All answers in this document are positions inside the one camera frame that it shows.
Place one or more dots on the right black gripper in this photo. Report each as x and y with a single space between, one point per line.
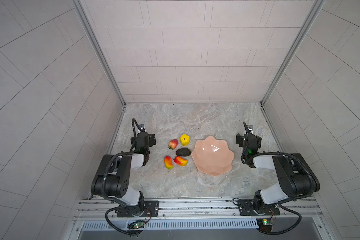
247 156

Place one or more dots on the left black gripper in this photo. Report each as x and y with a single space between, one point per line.
145 156

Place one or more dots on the red fake strawberry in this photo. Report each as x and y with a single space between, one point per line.
173 144

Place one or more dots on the red yellow fake mango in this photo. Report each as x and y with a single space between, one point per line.
180 161

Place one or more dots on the yellow fake apple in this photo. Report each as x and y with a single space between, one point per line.
185 139

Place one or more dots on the dark fake avocado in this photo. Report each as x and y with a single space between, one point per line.
183 152

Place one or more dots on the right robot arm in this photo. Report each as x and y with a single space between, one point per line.
296 180

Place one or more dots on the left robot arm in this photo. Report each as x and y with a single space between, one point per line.
111 181

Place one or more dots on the red yellow fake pear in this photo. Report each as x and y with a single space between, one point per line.
168 162

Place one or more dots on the pink scalloped fruit bowl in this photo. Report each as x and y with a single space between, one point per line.
212 157

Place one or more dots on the left green circuit board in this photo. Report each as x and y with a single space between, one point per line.
136 225

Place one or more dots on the green circuit board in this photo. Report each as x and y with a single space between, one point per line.
136 225
265 225

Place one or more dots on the right green circuit board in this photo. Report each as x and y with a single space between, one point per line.
265 225

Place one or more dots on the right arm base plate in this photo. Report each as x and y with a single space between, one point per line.
256 207

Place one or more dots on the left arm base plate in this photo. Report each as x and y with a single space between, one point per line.
150 207

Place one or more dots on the aluminium mounting rail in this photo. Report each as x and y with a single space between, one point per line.
197 219

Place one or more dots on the left aluminium corner post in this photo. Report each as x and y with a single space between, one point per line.
95 44

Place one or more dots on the aluminium corner post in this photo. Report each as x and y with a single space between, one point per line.
95 44
309 20

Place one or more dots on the right aluminium corner post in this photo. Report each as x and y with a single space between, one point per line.
309 20

